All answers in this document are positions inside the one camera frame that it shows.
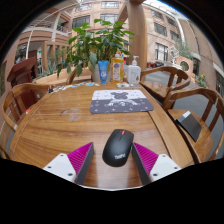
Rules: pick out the blue squeeze tube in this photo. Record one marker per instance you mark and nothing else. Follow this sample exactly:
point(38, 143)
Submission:
point(103, 71)

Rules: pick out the green leafy potted plant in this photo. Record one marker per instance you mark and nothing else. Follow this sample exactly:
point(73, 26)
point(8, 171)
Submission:
point(96, 43)

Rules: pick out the black flat box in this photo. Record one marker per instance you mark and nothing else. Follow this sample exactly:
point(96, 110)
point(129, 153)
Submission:
point(190, 125)

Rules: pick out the grey white printed mouse pad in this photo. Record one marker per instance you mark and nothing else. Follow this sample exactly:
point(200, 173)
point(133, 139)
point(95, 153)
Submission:
point(120, 101)

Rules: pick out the strip of colourful stickers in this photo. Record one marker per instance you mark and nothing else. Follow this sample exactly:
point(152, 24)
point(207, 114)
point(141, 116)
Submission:
point(65, 88)

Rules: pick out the clear plastic package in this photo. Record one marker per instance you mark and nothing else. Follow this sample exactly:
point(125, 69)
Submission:
point(122, 85)

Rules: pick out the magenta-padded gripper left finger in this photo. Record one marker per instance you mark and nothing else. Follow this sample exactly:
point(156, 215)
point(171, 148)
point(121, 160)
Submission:
point(60, 165)

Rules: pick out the black computer mouse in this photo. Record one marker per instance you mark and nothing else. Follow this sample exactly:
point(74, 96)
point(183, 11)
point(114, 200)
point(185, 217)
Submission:
point(117, 146)

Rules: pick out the blue sticker card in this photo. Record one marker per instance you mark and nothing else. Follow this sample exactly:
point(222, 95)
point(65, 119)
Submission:
point(90, 84)

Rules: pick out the white pump dispenser bottle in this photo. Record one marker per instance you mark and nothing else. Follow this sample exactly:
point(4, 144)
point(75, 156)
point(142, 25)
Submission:
point(134, 74)

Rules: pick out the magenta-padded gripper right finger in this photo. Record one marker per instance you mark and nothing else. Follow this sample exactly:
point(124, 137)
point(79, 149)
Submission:
point(163, 165)

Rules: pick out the yellow dish soap bottle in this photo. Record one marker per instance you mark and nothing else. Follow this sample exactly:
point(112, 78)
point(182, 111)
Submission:
point(117, 70)

